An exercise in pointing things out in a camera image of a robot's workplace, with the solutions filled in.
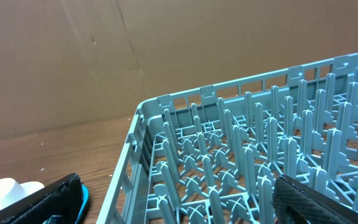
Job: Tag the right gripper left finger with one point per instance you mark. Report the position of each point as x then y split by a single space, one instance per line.
32 202

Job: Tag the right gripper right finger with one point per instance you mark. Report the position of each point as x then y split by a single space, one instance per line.
296 203

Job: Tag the grey dishwasher rack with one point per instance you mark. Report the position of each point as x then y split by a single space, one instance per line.
213 154

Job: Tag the white bowl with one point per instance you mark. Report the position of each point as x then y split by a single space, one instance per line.
26 186

